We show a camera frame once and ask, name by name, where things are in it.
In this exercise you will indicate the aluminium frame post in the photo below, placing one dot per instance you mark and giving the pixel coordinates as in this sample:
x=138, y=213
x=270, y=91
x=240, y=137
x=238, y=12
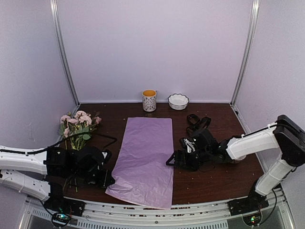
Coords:
x=63, y=55
x=247, y=49

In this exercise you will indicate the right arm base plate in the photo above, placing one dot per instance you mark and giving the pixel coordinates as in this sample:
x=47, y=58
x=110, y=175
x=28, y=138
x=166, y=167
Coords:
x=247, y=206

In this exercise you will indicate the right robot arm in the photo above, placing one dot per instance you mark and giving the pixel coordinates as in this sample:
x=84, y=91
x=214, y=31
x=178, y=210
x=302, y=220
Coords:
x=282, y=136

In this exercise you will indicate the fake flower bunch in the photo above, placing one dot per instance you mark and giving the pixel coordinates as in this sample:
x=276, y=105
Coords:
x=77, y=128

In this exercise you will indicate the front aluminium rail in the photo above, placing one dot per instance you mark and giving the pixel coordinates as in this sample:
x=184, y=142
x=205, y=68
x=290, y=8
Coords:
x=209, y=215

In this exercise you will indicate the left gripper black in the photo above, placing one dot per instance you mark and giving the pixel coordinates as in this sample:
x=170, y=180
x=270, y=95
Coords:
x=108, y=175

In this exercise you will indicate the left aluminium frame post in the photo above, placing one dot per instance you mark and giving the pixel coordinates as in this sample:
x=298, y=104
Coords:
x=63, y=55

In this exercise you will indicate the right green circuit board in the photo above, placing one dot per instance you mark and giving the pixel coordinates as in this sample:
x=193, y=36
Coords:
x=252, y=220

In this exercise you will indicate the green circuit board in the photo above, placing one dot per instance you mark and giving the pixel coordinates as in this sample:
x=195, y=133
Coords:
x=60, y=219
x=252, y=220

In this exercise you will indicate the left green circuit board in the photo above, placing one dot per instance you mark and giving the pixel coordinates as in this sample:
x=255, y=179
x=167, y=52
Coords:
x=60, y=219

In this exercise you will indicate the white scalloped bowl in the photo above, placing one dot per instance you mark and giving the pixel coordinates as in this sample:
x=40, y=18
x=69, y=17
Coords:
x=178, y=101

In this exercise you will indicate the patterned cup with orange inside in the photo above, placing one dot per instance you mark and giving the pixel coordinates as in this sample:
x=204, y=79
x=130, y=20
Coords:
x=149, y=100

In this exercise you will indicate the black printed ribbon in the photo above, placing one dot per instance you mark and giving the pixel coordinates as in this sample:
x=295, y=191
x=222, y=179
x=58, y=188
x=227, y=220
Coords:
x=196, y=123

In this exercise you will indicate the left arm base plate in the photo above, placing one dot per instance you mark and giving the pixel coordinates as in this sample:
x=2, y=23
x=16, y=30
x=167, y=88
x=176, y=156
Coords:
x=65, y=205

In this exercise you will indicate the purple wrapping paper sheet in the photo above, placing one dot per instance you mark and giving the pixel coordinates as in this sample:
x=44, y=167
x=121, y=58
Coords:
x=141, y=174

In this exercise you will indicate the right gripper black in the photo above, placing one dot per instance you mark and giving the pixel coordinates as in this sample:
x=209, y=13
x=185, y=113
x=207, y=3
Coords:
x=178, y=154

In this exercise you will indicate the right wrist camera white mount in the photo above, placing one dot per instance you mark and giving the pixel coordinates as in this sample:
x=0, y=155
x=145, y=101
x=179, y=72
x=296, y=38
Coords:
x=187, y=145

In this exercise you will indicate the right aluminium frame post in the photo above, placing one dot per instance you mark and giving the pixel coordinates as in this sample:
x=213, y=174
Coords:
x=247, y=49

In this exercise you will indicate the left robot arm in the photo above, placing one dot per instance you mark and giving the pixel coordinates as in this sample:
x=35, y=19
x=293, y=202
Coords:
x=14, y=162

